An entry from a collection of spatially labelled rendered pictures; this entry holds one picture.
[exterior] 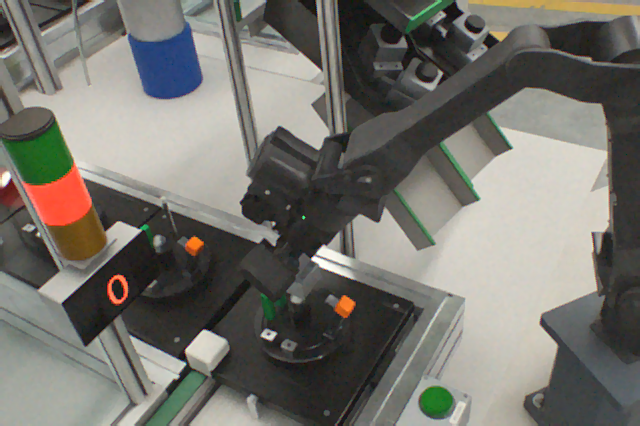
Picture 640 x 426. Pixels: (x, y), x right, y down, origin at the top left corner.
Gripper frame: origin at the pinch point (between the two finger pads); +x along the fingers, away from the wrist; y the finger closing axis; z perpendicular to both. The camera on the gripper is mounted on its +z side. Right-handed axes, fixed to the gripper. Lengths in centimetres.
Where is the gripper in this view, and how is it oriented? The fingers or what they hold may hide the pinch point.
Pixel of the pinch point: (283, 249)
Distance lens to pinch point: 85.3
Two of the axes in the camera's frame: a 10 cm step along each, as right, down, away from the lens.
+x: -4.5, 4.1, 7.9
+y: -5.2, 6.1, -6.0
